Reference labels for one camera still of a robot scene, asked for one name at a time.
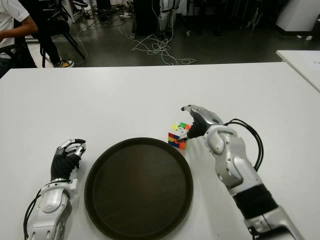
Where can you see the black wheeled stand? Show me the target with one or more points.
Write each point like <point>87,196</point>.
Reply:
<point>187,32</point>

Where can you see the person in white shirt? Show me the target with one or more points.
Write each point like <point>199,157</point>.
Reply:
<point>10,22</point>

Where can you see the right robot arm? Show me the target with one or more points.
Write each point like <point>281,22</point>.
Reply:
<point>237,162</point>

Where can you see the folded metal stand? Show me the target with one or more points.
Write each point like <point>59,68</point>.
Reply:
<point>255,17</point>

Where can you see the round dark brown plate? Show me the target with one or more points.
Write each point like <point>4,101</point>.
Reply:
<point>138,190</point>

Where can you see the black office armchair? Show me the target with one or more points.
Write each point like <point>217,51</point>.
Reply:
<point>25,57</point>

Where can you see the white cabinet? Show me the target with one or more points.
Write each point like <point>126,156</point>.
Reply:
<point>297,15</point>

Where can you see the black floor cabinet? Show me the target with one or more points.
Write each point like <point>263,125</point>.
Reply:
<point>146,17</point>

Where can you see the white power strip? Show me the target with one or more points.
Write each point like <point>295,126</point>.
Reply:
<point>125,16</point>

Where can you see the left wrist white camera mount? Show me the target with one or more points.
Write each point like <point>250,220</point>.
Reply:
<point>75,186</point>

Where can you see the white desk frame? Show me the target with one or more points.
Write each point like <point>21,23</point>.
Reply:
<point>75,13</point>

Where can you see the black four-legged chair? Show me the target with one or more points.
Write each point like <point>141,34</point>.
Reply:
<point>43,58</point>

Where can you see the person in black trousers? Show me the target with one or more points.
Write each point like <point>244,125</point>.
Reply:
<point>53,50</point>

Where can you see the multicoloured Rubik's cube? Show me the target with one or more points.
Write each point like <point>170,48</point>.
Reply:
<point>172,138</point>

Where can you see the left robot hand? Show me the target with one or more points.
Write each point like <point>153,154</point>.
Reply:
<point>62,165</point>

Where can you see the white side table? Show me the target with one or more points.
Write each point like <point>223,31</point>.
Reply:
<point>302,65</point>

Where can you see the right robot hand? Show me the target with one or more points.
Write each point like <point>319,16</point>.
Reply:
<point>202,120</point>

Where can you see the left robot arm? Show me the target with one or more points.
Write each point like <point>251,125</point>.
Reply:
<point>52,202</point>

